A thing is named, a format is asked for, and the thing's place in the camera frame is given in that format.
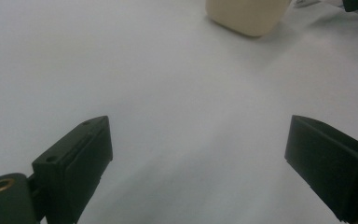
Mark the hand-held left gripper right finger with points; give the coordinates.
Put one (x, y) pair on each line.
(332, 168)

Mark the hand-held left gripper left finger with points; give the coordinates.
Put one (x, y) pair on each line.
(74, 168)

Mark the beige pen holder cup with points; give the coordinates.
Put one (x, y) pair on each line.
(248, 15)

